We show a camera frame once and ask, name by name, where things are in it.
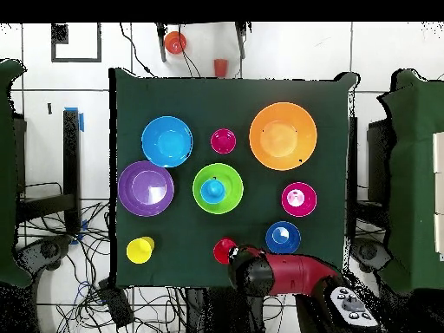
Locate black metal table frame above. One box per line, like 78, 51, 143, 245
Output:
15, 108, 82, 234
347, 115, 396, 232

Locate blue tape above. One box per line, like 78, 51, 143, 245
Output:
64, 106, 85, 133

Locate large orange bowl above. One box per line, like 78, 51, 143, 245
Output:
248, 101, 318, 172

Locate purple bowl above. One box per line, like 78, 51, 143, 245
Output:
117, 160, 175, 218

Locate dark green tablecloth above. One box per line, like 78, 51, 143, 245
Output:
108, 67, 358, 289

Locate small crimson bowl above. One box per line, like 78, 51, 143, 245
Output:
281, 181, 317, 219

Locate green cloth covered table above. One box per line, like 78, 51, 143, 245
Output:
376, 68, 444, 297
0, 58, 33, 289

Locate black power box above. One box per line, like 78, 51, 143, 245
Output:
97, 278, 135, 330

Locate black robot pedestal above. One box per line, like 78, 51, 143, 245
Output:
185, 286, 303, 333

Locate tangle of cables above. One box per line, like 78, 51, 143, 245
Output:
16, 181, 188, 333

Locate black square frame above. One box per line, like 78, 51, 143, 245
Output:
50, 23, 102, 64

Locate small orange bowl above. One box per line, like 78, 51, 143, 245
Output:
163, 30, 188, 56

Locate light blue bowl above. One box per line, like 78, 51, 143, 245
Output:
140, 115, 194, 168

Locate short crimson cup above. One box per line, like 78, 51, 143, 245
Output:
210, 127, 238, 155

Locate tall red cup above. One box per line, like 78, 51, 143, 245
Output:
212, 237, 239, 265

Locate white boxes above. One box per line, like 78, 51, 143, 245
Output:
432, 131, 444, 262

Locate light blue cup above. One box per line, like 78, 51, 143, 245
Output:
199, 178, 226, 205

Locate orange-red cup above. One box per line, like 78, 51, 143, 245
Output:
213, 58, 229, 78

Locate small dark blue bowl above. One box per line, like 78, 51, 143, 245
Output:
264, 220, 302, 255

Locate green bowl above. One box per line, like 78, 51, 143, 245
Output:
192, 162, 245, 215

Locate yellow cup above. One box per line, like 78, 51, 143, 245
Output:
126, 236, 156, 265

